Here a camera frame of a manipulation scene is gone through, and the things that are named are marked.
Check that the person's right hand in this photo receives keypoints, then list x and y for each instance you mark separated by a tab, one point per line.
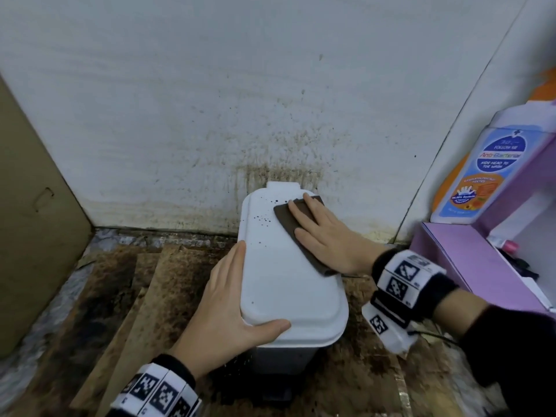
339	247

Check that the black left wristband white markers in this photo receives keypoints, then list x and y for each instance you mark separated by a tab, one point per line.
160	390

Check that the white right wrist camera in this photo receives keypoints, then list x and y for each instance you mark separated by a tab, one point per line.
386	327

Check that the white pedal trash bin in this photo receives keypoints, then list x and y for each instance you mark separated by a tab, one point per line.
282	290

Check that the black item in box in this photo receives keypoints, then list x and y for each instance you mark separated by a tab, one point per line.
519	264

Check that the white bottle blue orange label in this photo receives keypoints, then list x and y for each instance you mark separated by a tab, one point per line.
491	169

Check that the black right wristband white markers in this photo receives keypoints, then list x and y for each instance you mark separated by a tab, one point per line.
412	277

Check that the purple display box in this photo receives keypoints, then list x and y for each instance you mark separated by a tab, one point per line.
473	260

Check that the person's right forearm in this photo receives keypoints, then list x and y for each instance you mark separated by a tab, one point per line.
508	351

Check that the small pink bottle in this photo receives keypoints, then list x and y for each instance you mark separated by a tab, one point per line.
504	244

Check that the stained brown cardboard floor sheet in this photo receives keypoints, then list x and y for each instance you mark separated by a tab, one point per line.
143	308

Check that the brown cleaning cloth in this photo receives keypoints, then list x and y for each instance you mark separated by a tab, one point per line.
286	219

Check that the tan cardboard panel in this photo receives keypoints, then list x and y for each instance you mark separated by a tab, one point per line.
34	238

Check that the person's left hand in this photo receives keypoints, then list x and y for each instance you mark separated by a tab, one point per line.
217	317

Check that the black wristband white markers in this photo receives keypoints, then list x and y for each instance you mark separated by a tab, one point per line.
160	390
412	277

